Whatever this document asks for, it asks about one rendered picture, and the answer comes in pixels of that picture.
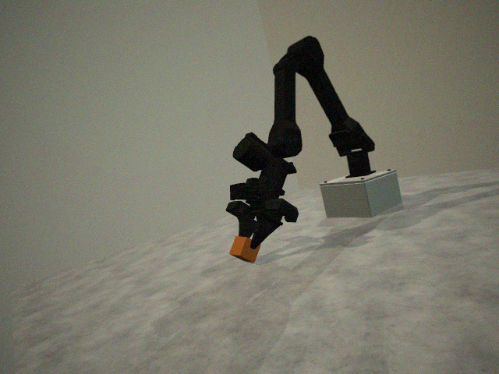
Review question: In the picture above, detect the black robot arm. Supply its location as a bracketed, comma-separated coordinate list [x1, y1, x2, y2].
[230, 36, 376, 203]

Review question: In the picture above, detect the orange block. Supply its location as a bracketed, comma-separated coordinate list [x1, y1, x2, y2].
[229, 236, 261, 263]

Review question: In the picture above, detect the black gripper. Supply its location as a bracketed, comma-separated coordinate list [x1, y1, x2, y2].
[226, 176, 299, 249]

